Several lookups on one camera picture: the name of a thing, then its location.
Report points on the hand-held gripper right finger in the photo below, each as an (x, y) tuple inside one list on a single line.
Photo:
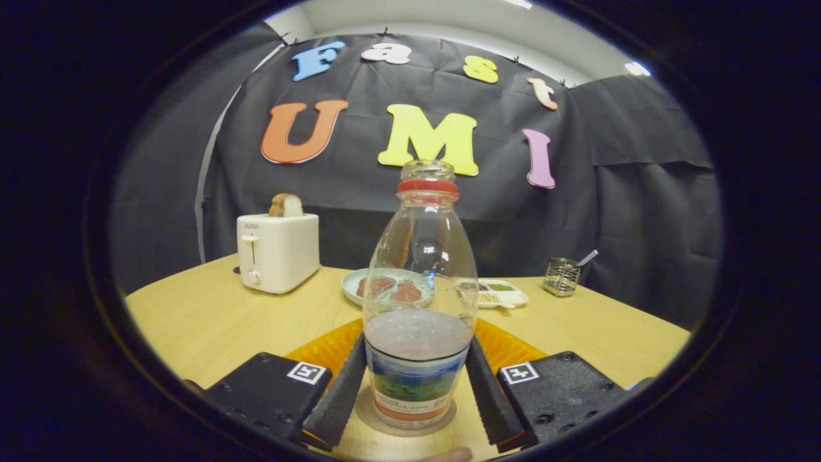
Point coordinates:
[(494, 404)]

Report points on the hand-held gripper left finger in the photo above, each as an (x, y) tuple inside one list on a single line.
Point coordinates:
[(333, 404)]

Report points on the round brown coaster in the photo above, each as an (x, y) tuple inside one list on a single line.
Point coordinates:
[(369, 417)]

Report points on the clear plastic juice bottle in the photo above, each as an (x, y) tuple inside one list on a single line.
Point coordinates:
[(420, 385)]

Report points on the white divided condiment tray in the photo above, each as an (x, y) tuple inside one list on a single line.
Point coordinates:
[(507, 296)]

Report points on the pale green plate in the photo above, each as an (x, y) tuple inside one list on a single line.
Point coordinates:
[(350, 286)]

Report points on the brown meat piece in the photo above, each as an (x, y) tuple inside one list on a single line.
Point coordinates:
[(375, 285), (407, 292)]

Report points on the wooden table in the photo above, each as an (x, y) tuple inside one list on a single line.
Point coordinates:
[(211, 321)]

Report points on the white toaster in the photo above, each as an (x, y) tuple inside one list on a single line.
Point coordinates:
[(282, 253)]

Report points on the black backdrop cloth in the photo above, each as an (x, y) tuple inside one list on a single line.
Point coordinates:
[(609, 192)]

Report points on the small ceiling light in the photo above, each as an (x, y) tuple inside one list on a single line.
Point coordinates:
[(638, 68)]

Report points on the long ceiling light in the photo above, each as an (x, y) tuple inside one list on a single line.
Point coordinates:
[(519, 3)]

